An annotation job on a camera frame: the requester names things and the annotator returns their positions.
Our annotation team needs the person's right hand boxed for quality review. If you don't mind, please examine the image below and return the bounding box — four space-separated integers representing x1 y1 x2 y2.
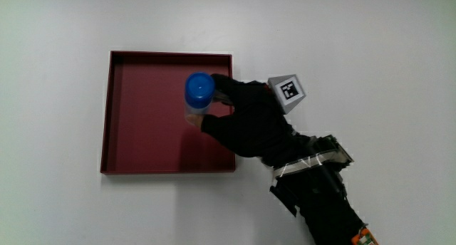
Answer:
200 73 311 168

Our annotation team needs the blue-capped clear glue bottle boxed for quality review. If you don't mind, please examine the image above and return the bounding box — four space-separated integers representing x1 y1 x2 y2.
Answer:
183 71 217 127

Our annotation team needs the dark red square plate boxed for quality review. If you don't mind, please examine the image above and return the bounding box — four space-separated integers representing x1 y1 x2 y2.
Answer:
100 50 237 176

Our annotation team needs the orange wrist device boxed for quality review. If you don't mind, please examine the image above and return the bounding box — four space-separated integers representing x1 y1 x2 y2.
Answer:
351 226 380 245

